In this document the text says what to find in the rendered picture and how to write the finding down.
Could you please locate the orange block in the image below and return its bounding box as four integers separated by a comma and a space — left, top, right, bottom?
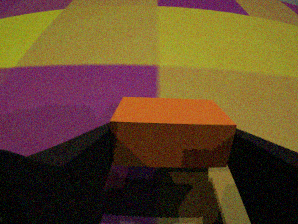
110, 97, 237, 168

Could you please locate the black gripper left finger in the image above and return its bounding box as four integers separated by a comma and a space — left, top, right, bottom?
0, 123, 113, 224

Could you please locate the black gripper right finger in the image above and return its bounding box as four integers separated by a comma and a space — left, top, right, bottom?
227, 128, 298, 224

